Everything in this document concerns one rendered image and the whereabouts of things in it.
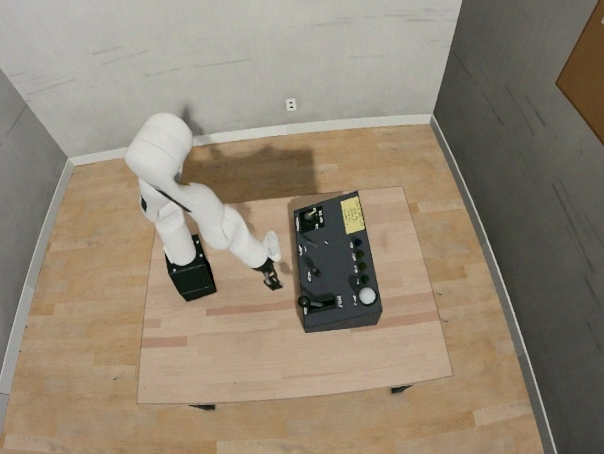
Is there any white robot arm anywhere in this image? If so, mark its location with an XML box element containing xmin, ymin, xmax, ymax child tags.
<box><xmin>125</xmin><ymin>112</ymin><xmax>281</xmax><ymax>268</ymax></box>

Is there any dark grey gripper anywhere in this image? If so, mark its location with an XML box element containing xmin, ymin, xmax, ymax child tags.
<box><xmin>250</xmin><ymin>257</ymin><xmax>284</xmax><ymax>291</ymax></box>

